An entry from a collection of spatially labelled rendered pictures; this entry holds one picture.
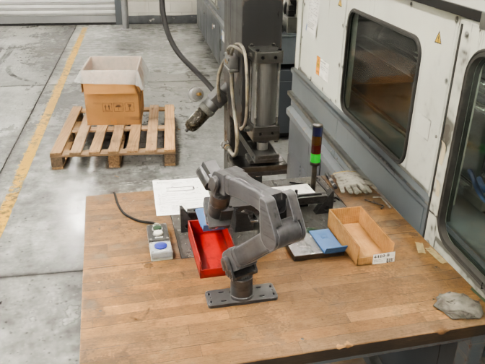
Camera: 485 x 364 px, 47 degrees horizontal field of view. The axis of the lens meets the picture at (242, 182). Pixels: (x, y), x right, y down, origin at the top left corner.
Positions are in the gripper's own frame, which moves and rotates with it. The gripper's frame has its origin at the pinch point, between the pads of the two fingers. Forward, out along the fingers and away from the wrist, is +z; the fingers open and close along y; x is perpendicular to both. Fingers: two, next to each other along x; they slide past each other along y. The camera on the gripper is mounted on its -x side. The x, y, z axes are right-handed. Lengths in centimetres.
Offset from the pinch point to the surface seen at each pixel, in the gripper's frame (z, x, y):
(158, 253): 10.4, 16.8, -1.7
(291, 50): 175, -129, 261
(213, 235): 17.7, -2.8, 6.5
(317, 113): 86, -89, 115
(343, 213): 12, -48, 7
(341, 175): 32, -62, 36
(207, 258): 10.9, 1.8, -5.0
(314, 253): 6.1, -31.2, -9.7
